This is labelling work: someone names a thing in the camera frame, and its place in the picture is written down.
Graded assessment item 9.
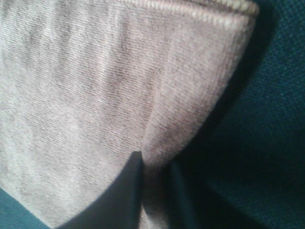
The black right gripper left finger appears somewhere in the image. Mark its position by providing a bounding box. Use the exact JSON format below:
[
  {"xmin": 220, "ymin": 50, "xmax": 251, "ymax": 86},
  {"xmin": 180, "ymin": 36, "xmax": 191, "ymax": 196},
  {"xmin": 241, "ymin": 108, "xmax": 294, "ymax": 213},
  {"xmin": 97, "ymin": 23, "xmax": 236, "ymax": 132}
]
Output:
[{"xmin": 59, "ymin": 152, "xmax": 143, "ymax": 229}]

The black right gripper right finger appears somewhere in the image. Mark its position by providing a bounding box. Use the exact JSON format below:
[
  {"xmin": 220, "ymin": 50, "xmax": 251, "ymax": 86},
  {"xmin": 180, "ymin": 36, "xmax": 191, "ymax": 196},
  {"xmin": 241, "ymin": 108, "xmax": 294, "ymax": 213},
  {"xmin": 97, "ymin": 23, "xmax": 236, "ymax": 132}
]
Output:
[{"xmin": 168, "ymin": 162, "xmax": 201, "ymax": 229}]

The pink towel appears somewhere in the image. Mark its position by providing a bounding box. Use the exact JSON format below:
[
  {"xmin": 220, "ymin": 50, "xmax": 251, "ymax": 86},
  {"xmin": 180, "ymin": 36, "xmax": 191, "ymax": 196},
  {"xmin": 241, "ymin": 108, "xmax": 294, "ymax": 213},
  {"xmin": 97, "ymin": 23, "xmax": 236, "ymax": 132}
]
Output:
[{"xmin": 0, "ymin": 0, "xmax": 259, "ymax": 229}]

